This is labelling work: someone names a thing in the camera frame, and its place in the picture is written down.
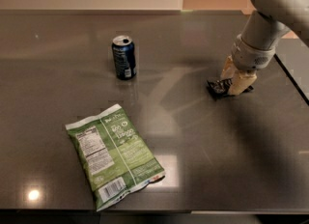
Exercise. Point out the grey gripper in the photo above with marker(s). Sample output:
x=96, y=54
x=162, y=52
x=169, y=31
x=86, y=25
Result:
x=251, y=56

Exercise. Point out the green chip bag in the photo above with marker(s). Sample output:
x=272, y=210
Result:
x=114, y=156

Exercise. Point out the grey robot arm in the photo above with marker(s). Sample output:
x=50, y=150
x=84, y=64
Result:
x=255, y=46

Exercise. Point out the black rxbar chocolate bar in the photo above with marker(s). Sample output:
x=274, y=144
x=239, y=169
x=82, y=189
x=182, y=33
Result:
x=219, y=88

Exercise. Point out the blue soda can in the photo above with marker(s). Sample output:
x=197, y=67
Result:
x=124, y=57

